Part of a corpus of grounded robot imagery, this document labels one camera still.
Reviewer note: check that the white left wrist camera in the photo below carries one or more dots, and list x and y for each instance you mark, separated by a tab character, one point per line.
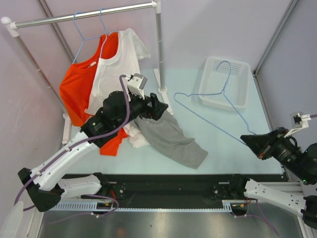
136	85

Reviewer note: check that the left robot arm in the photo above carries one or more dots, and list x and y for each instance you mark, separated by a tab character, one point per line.
45	184

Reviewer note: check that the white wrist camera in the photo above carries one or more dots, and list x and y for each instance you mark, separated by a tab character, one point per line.
299	121
136	85

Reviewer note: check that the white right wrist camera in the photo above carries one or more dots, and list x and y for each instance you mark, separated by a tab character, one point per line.
299	121

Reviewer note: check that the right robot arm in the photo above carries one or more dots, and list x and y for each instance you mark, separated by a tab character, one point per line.
299	164

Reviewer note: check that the grey slotted cable duct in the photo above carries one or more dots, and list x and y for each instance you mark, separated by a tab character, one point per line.
99	206

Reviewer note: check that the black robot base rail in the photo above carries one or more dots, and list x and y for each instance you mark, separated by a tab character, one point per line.
172	191

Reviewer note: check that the orange t shirt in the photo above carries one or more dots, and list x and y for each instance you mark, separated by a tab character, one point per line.
76	86

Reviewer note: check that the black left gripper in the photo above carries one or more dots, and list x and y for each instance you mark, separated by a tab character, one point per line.
156	109

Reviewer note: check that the white t shirt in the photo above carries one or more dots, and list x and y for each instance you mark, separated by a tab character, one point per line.
116	67

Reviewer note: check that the grey t shirt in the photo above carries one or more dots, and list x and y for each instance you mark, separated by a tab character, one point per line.
166	136

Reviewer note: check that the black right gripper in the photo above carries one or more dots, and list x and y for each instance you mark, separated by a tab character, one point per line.
262	145

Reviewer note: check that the blue hanger under orange shirt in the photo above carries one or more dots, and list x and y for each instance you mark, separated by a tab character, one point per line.
83	38

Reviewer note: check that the white plastic basket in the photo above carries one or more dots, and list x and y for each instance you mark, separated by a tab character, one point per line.
224	83

